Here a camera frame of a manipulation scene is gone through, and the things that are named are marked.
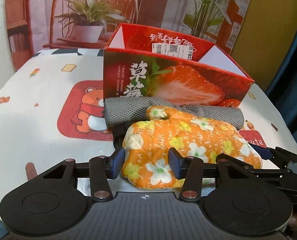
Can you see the living room backdrop poster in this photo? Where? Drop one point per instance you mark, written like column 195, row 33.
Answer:
column 33, row 25

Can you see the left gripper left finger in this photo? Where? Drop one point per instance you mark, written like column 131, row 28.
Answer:
column 116, row 162

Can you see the white barcode label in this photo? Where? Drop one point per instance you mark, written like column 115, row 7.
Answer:
column 174, row 50

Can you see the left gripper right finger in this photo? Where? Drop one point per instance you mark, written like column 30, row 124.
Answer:
column 177, row 163

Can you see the grey mesh cloth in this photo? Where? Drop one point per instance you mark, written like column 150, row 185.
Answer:
column 126, row 109

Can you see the white cartoon tablecloth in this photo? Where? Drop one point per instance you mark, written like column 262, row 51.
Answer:
column 39, row 101

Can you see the red strawberry cardboard box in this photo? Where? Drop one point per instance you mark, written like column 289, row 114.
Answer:
column 131, row 69

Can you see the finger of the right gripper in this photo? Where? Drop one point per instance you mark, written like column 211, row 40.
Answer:
column 263, row 152

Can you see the orange floral oven mitt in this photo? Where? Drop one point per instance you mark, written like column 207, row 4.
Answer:
column 147, row 144

